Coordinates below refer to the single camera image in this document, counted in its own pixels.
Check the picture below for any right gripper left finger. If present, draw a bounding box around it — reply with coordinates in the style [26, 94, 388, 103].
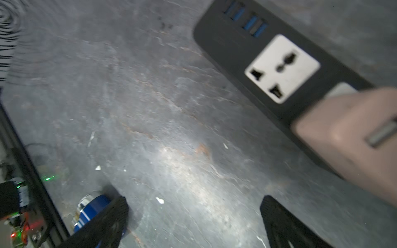
[57, 195, 130, 248]

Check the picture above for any black power strip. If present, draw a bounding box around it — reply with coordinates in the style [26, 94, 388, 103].
[193, 1, 372, 171]

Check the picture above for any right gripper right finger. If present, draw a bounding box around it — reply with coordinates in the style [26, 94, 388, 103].
[260, 195, 332, 248]

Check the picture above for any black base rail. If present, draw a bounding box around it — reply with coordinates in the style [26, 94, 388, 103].
[1, 107, 69, 248]

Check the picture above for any pink usb charger adapter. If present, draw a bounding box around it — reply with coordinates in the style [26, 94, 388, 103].
[291, 83, 397, 205]

